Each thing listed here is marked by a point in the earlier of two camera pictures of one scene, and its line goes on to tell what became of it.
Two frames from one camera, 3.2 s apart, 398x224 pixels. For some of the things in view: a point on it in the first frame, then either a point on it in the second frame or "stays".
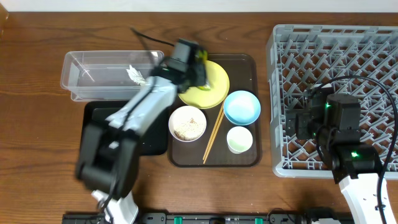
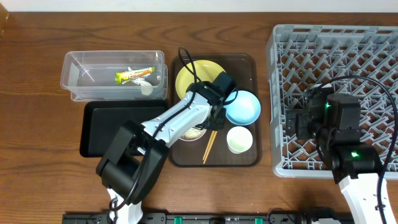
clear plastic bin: x=99 y=76 stays
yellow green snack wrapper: x=203 y=56 → x=121 y=76
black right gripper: x=292 y=125 stays
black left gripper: x=201 y=73 → x=216 y=121
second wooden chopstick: x=214 y=136 stays
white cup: x=239 y=139 stays
